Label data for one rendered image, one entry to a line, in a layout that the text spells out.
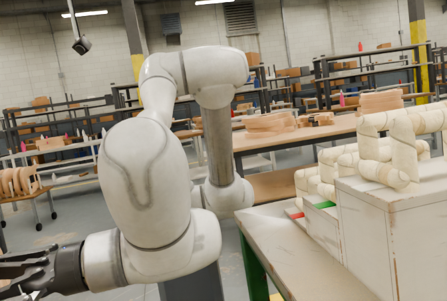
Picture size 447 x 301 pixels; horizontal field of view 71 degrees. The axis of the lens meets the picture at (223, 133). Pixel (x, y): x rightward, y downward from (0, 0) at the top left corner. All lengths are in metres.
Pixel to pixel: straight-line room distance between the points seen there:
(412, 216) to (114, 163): 0.40
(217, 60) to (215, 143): 0.31
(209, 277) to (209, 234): 0.85
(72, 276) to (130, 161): 0.24
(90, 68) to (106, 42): 1.04
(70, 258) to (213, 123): 0.63
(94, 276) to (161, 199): 0.19
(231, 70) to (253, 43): 11.40
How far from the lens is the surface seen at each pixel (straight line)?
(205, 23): 12.08
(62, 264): 0.54
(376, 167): 0.54
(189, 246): 0.49
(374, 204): 0.52
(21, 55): 12.53
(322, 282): 0.64
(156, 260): 0.48
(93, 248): 0.53
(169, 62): 0.91
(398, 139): 0.50
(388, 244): 0.52
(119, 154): 0.36
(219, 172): 1.17
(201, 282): 1.36
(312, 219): 0.75
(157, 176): 0.36
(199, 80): 0.90
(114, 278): 0.53
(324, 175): 0.73
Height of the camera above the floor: 1.27
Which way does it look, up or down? 6 degrees down
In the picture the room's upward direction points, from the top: 9 degrees counter-clockwise
